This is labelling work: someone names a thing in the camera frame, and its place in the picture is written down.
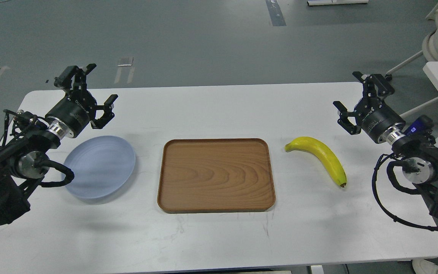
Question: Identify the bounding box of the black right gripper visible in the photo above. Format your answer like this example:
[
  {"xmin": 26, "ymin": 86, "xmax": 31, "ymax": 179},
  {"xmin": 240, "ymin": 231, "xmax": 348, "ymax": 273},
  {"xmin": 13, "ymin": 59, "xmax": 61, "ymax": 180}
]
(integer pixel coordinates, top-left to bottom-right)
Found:
[{"xmin": 333, "ymin": 71, "xmax": 406, "ymax": 144}]

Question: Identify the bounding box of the white shoe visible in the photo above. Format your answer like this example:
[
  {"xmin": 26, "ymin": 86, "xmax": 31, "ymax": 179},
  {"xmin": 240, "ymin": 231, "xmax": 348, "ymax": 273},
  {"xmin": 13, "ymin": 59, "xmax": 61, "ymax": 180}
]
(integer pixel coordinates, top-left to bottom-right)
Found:
[{"xmin": 412, "ymin": 260, "xmax": 438, "ymax": 274}]

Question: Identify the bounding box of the brown wooden tray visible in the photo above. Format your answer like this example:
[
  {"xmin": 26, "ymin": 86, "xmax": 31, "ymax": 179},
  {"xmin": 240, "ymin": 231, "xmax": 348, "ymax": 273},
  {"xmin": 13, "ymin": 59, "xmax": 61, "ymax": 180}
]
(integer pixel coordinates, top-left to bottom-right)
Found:
[{"xmin": 157, "ymin": 138, "xmax": 276, "ymax": 213}]

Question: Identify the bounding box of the yellow banana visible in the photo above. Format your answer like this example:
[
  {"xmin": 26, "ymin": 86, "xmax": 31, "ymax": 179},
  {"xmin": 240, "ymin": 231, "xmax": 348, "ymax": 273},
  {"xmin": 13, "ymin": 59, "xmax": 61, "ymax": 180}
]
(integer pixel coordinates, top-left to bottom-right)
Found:
[{"xmin": 284, "ymin": 136, "xmax": 348, "ymax": 188}]

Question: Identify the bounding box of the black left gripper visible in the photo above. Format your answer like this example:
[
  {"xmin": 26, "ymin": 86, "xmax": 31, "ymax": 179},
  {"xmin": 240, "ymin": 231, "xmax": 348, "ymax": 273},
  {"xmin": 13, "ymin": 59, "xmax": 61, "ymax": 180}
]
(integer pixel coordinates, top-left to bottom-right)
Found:
[{"xmin": 45, "ymin": 64, "xmax": 118, "ymax": 138}]

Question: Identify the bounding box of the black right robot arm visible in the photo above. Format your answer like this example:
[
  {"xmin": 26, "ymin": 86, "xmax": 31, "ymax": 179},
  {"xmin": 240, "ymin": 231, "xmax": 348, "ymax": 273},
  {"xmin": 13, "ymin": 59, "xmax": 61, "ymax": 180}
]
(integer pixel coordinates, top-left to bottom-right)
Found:
[{"xmin": 333, "ymin": 71, "xmax": 438, "ymax": 232}]

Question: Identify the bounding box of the light blue plate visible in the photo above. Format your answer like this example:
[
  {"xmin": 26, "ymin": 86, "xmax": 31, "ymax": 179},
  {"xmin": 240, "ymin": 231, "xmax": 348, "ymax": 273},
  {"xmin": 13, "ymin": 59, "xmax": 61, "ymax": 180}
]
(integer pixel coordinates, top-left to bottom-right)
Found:
[{"xmin": 64, "ymin": 135, "xmax": 136, "ymax": 200}]

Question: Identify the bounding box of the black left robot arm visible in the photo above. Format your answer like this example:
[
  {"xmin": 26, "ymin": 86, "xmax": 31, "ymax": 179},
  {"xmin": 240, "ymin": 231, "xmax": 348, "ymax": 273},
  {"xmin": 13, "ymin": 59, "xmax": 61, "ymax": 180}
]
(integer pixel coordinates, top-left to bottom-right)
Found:
[{"xmin": 0, "ymin": 64, "xmax": 118, "ymax": 226}]

